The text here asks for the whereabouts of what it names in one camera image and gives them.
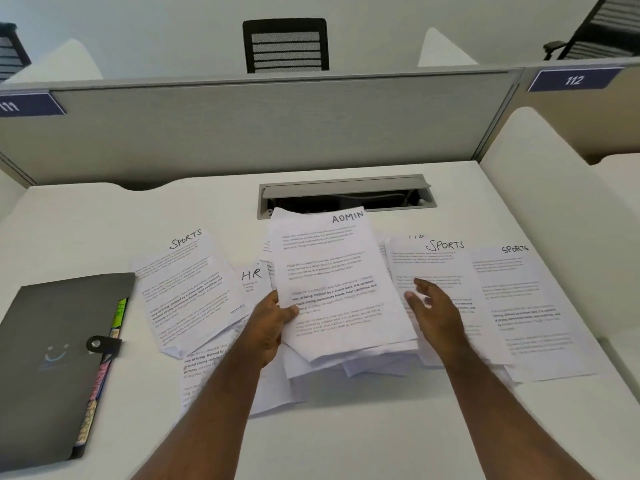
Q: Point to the person's right hand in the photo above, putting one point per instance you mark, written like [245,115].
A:
[440,317]

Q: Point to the person's left hand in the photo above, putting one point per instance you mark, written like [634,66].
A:
[262,332]

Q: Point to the person's left thumb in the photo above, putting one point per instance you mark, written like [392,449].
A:
[288,313]

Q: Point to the person's right thumb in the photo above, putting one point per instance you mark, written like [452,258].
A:
[413,304]

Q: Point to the white printed document page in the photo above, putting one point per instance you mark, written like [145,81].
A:
[325,254]

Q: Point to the person's left forearm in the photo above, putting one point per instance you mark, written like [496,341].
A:
[210,419]

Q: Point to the person's right forearm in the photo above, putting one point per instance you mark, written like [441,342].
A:
[505,419]

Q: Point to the spread of printed paper sheets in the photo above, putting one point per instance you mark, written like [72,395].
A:
[530,304]

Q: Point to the white rounded side divider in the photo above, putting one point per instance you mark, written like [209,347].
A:
[65,62]
[545,204]

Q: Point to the grey fabric desk partition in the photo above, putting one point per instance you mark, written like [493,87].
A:
[260,124]

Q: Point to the colourful folder index tabs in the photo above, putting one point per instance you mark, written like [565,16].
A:
[100,379]

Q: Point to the grey file folder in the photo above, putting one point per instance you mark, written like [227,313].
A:
[45,364]

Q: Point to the beige desk partition panel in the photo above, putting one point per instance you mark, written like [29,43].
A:
[580,114]

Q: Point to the black mesh office chair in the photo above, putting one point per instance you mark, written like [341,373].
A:
[285,44]
[605,24]
[11,52]

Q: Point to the blue desk number label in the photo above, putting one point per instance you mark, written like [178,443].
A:
[574,79]
[30,104]

